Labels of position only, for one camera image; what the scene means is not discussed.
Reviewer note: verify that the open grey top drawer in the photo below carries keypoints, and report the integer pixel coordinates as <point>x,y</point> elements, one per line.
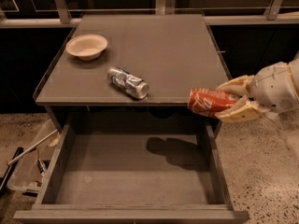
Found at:
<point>121,167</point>

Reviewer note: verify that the grey cabinet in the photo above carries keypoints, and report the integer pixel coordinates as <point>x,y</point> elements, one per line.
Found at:
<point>172,53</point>

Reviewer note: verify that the metal rod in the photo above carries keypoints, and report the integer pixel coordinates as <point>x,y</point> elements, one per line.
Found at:
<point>32,147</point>

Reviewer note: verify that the red coke can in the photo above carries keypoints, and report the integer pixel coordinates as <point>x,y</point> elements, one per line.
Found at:
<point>207,102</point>

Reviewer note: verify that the silver blue crushed can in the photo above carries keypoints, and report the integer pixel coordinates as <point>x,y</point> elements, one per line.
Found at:
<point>134,86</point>

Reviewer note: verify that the white paper bowl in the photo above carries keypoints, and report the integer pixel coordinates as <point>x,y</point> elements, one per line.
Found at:
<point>86,47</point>

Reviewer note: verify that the clear plastic bin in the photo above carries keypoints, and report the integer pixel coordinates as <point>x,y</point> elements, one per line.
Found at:
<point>31,168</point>

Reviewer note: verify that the metal window frame railing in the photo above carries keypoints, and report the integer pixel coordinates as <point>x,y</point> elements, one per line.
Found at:
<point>68,13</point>

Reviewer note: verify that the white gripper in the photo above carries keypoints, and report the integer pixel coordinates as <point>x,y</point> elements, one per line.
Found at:
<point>273,87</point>

